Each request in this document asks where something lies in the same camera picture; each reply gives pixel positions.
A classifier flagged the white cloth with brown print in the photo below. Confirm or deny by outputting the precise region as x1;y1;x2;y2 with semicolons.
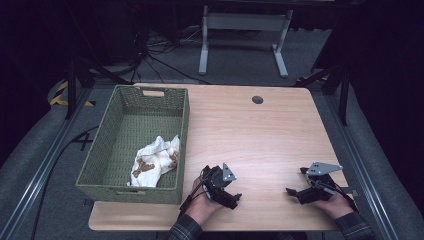
126;134;181;188

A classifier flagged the person's left hand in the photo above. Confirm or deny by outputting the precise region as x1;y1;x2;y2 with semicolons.
184;176;225;226

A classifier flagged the grey metal table frame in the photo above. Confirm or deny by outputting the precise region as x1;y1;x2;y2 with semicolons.
198;4;295;80

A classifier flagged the grey tape piece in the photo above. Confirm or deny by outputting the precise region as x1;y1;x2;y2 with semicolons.
339;186;360;197

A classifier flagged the green woven basket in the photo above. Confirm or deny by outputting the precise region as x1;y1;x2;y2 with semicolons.
75;84;191;205

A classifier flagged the person's right hand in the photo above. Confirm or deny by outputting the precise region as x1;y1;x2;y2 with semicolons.
310;191;355;221

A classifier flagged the aluminium floor rail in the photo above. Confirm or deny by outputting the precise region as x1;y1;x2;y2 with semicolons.
0;87;94;240
324;93;402;240

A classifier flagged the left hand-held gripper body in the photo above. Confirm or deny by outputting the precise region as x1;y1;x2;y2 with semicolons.
199;162;238;202

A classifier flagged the long black floor cable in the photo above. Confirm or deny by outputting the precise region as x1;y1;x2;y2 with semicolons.
29;124;100;240

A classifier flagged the bundle of black floor cables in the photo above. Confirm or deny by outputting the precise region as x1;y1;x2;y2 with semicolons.
126;4;212;86

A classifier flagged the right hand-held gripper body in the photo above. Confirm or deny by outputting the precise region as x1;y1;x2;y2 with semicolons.
305;161;344;203

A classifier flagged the black tripod stand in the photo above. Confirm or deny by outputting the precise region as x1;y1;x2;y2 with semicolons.
293;62;352;127
64;54;135;121

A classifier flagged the black cross tape mark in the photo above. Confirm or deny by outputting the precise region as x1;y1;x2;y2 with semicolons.
71;132;95;152

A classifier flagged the yellow and black hazard tape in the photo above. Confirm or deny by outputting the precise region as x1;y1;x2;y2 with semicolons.
49;80;96;108

